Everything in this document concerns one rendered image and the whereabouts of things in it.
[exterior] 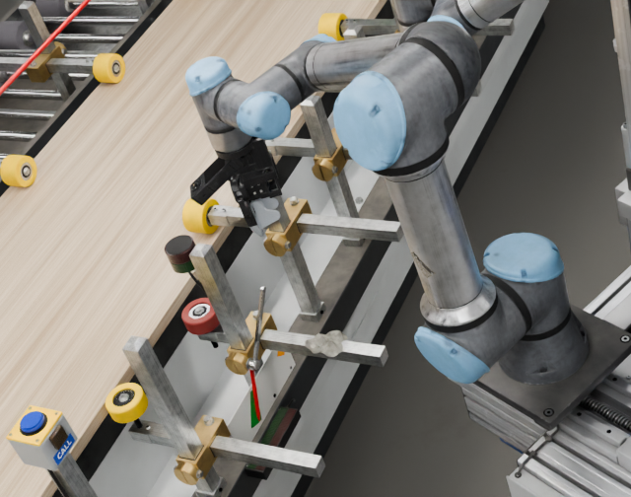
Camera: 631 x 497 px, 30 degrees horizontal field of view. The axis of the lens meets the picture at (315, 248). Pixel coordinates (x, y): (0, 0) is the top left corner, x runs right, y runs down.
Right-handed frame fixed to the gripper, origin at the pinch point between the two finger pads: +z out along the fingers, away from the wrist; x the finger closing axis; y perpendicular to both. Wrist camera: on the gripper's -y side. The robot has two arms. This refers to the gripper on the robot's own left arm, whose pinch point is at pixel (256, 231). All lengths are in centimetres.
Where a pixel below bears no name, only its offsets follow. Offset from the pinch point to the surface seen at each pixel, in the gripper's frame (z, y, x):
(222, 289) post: 16.3, -11.5, 6.5
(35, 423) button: -3, -39, -36
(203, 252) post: 6.3, -12.0, 6.4
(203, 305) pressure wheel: 29.2, -19.2, 18.9
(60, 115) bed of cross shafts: 36, -59, 126
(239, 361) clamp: 33.3, -13.8, 3.6
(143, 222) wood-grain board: 30, -32, 55
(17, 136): 39, -74, 127
